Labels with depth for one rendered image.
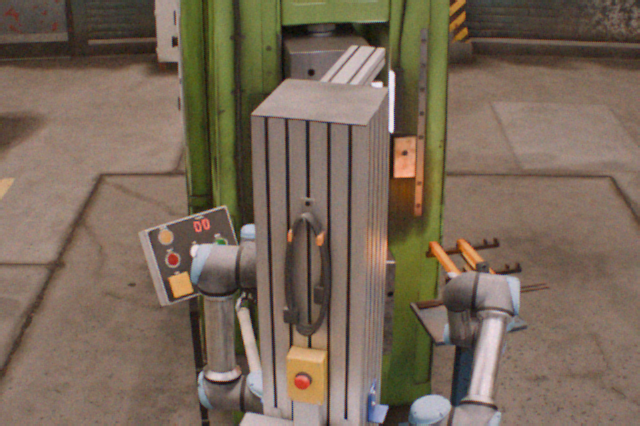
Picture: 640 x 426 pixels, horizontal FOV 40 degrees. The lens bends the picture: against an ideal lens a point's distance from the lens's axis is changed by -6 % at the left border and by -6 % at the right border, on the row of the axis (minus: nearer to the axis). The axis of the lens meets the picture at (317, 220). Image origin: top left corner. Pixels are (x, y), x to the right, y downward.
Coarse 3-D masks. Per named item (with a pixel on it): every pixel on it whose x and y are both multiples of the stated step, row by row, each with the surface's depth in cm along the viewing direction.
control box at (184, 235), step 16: (224, 208) 342; (176, 224) 332; (192, 224) 335; (224, 224) 341; (144, 240) 329; (160, 240) 328; (176, 240) 331; (192, 240) 334; (208, 240) 337; (224, 240) 340; (160, 256) 327; (192, 256) 333; (160, 272) 326; (176, 272) 329; (160, 288) 328
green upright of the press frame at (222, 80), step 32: (224, 0) 324; (256, 0) 326; (224, 32) 330; (256, 32) 332; (224, 64) 335; (256, 64) 338; (224, 96) 341; (256, 96) 343; (224, 128) 347; (224, 160) 353; (224, 192) 359; (256, 320) 388
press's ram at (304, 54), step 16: (288, 32) 348; (352, 32) 348; (288, 48) 329; (304, 48) 328; (320, 48) 328; (336, 48) 328; (288, 64) 330; (304, 64) 326; (320, 64) 327; (320, 80) 330
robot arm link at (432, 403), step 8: (424, 400) 264; (432, 400) 263; (440, 400) 262; (416, 408) 261; (424, 408) 260; (432, 408) 260; (440, 408) 259; (448, 408) 259; (408, 416) 264; (416, 416) 259; (424, 416) 257; (432, 416) 256; (440, 416) 257; (448, 416) 258; (416, 424) 259; (424, 424) 257; (432, 424) 257; (440, 424) 257; (448, 424) 257
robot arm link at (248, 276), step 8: (248, 248) 259; (248, 256) 257; (240, 264) 256; (248, 264) 256; (240, 272) 256; (248, 272) 256; (256, 272) 257; (240, 280) 257; (248, 280) 257; (256, 280) 258
